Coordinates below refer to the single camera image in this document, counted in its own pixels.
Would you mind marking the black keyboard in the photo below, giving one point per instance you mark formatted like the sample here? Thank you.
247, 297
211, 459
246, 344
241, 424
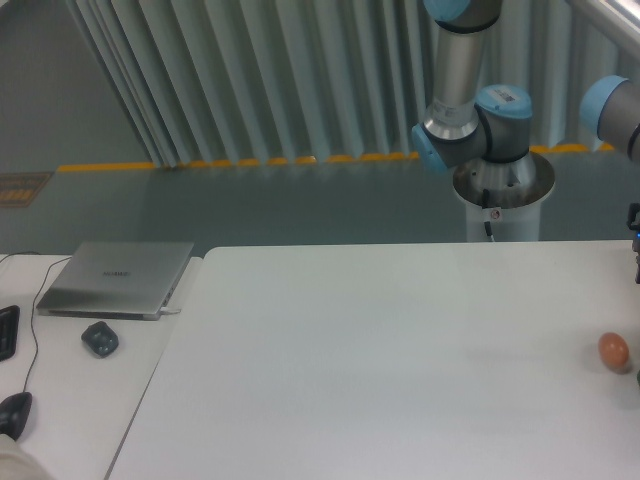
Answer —
9, 320

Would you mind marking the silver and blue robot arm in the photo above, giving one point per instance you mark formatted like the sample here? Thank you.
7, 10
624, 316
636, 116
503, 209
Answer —
485, 136

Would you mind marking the silver closed laptop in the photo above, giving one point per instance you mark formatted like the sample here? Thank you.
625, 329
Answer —
117, 280

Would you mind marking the beige sleeve forearm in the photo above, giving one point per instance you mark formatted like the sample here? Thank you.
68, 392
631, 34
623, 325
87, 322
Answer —
16, 464

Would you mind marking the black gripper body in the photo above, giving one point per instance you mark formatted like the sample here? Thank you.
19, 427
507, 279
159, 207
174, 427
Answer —
632, 223

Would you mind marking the folding grey partition screen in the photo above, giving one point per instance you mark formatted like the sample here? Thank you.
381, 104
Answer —
239, 81

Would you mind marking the brown egg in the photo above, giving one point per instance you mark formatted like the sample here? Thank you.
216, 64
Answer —
613, 351

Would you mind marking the black computer mouse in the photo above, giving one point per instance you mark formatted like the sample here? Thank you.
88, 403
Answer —
15, 411

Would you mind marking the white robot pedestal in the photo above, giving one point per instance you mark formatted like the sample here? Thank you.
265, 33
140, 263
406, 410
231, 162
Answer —
503, 202

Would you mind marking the black earbuds case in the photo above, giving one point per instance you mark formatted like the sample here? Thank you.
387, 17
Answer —
100, 339

